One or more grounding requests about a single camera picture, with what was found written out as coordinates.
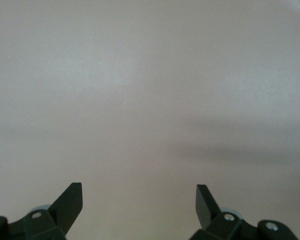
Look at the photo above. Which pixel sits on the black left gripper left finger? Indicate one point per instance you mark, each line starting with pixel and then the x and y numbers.
pixel 65 212

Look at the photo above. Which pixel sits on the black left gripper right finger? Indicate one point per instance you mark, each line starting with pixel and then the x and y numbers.
pixel 205 210

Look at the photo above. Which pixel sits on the brown table cover sheet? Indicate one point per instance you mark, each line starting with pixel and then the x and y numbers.
pixel 140 87

